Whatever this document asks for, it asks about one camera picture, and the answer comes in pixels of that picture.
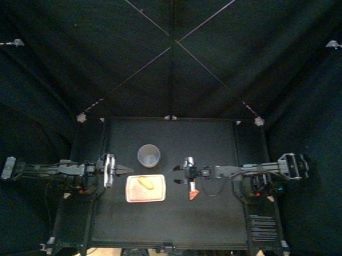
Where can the yellow toy corn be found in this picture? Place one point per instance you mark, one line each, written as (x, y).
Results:
(146, 182)

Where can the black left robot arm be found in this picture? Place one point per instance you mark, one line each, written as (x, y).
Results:
(67, 169)

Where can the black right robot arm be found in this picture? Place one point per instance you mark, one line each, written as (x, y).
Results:
(262, 169)

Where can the square pink plate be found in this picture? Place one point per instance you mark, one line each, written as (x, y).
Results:
(146, 191)

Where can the orange toy carrot piece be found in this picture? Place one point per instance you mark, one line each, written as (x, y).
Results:
(194, 194)

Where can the clear plastic cup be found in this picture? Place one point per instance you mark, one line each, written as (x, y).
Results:
(148, 155)

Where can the silver table edge clamp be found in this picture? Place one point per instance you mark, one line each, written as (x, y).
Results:
(283, 247)
(166, 248)
(48, 246)

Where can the white printed label sticker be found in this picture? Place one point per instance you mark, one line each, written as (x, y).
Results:
(262, 230)

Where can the black cloth backdrop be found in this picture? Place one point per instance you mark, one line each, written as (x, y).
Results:
(168, 60)

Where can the small silver frame bracket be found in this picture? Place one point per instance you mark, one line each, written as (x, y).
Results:
(170, 117)

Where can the silver frame corner bracket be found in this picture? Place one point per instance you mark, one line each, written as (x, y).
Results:
(82, 117)
(259, 121)

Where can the silver frame clamp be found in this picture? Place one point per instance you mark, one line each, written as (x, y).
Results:
(13, 42)
(333, 44)

